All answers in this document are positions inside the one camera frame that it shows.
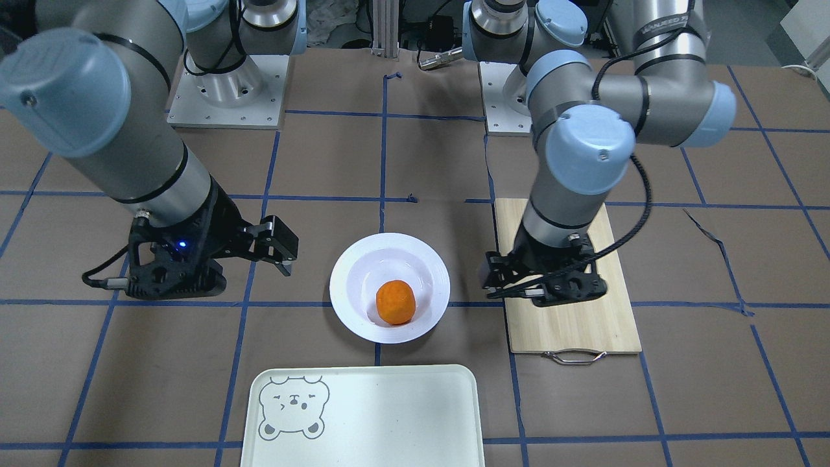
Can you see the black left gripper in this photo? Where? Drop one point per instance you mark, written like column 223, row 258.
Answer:
column 526, row 257

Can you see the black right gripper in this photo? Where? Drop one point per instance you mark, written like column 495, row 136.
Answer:
column 222, row 220

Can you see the white round plate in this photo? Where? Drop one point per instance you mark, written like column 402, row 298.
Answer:
column 367, row 264

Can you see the orange fruit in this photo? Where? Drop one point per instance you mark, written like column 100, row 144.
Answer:
column 395, row 302

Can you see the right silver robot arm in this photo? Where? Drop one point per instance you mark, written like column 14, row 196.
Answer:
column 89, row 80

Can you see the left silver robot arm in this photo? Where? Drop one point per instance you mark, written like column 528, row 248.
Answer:
column 585, row 124

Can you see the cream bear tray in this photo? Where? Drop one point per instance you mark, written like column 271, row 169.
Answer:
column 416, row 415

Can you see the wooden cutting board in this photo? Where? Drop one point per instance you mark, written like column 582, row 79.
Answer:
column 602, row 326

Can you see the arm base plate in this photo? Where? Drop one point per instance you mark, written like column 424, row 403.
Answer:
column 250, row 97
column 503, row 91

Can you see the aluminium frame post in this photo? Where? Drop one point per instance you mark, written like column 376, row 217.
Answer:
column 385, row 25

